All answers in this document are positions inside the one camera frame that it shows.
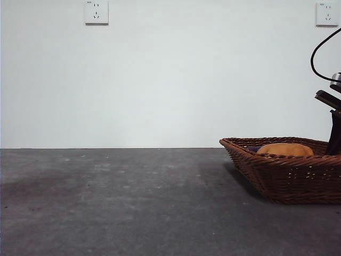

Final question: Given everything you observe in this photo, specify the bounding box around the brown potato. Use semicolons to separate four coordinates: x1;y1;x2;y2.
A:
256;143;314;157

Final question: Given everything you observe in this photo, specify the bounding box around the brown woven wicker basket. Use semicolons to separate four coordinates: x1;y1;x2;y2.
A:
219;137;341;205

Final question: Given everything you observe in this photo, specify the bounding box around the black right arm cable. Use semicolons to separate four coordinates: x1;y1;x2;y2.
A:
311;26;341;81

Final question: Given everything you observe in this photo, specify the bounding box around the white wall socket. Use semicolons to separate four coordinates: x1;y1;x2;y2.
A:
85;0;109;26
315;2;339;27

